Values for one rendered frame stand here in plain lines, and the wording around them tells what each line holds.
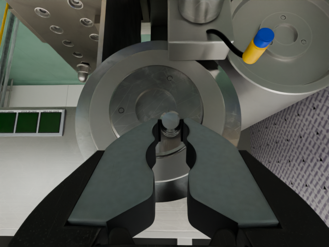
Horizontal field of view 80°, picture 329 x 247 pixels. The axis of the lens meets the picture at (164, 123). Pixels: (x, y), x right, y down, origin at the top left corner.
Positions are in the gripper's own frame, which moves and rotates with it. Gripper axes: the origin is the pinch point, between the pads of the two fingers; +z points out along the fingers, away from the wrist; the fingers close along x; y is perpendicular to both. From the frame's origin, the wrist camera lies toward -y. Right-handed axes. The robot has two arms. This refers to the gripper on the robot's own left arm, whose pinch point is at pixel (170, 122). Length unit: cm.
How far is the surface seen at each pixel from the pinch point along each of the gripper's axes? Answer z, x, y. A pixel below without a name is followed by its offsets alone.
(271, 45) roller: 7.9, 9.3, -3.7
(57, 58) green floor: 238, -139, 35
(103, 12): 12.6, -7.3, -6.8
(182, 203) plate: 20.6, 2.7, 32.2
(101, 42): 10.3, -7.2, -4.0
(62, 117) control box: 33.6, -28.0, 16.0
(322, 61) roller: 7.4, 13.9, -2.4
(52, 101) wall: 267, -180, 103
